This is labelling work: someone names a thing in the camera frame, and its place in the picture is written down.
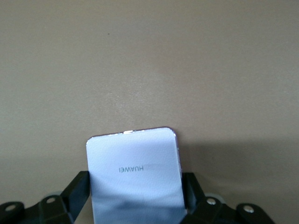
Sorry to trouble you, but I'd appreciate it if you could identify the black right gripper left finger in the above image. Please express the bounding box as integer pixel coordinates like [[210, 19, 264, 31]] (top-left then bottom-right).
[[0, 171, 91, 224]]

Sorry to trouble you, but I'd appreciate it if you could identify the lavender white smartphone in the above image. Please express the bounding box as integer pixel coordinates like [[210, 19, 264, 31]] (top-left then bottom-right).
[[85, 126, 187, 224]]

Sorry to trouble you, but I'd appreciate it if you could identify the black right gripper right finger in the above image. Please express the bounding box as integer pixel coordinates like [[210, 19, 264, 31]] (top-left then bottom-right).
[[183, 172, 276, 224]]

